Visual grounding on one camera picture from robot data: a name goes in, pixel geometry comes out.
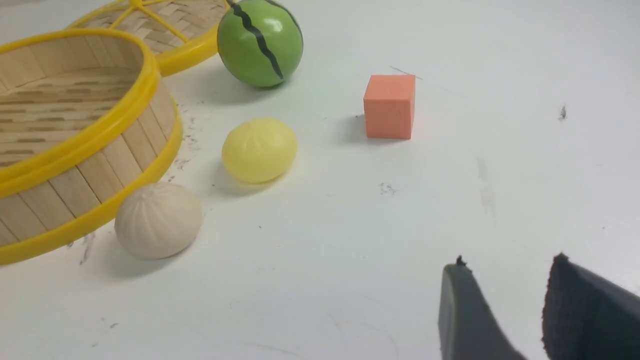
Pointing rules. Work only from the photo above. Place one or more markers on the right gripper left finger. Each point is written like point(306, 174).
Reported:
point(467, 327)

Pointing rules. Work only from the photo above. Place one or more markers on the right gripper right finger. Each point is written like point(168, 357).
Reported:
point(587, 317)

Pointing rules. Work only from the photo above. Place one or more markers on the yellow bun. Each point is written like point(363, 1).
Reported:
point(259, 150)

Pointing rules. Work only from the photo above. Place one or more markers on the white bun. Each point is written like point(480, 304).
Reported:
point(158, 221)

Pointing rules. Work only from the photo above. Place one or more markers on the woven bamboo steamer lid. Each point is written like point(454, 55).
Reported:
point(181, 33)

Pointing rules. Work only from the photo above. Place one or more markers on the bamboo steamer tray yellow rim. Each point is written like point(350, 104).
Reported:
point(86, 119)

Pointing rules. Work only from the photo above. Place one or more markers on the orange foam cube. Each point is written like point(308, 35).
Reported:
point(389, 106)

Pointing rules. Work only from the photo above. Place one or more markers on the green toy watermelon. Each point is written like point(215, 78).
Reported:
point(260, 42)

